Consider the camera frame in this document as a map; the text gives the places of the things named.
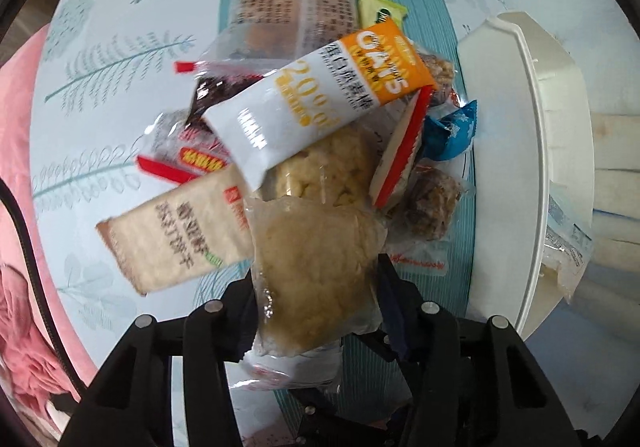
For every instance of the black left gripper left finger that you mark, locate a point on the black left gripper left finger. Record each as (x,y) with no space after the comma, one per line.
(128,403)

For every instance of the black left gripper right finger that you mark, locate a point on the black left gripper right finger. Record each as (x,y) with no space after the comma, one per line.
(470,384)

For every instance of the clear walnut snack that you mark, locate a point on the clear walnut snack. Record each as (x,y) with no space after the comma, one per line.
(419,236)

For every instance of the clear yellow rice cake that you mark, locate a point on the clear yellow rice cake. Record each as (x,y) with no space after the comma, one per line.
(314,280)

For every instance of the beige cracker packet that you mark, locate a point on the beige cracker packet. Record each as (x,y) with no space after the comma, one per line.
(188,232)

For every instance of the red white striped packet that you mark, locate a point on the red white striped packet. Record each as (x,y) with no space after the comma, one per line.
(390,179)

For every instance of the blue candy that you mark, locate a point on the blue candy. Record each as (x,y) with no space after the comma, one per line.
(446,138)

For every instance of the red white snack packet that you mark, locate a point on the red white snack packet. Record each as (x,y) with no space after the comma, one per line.
(178,149)

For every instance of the white orange oats bar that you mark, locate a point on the white orange oats bar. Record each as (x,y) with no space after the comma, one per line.
(317,94)

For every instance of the dark red bean snack packet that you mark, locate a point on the dark red bean snack packet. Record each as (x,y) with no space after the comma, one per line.
(215,82)

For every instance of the green pineapple cake packet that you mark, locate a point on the green pineapple cake packet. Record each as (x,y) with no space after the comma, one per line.
(375,11)

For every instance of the yellow puffed rice cake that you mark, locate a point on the yellow puffed rice cake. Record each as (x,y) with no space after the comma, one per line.
(336,171)

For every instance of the clear nut cluster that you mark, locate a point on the clear nut cluster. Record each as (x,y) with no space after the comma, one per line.
(443,73)

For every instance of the white floral bedding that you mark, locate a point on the white floral bedding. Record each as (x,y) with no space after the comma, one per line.
(589,347)

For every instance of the white plastic storage bin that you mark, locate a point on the white plastic storage bin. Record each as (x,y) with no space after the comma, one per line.
(533,134)

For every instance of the clear wrapped brown bread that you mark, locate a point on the clear wrapped brown bread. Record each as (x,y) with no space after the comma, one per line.
(283,29)

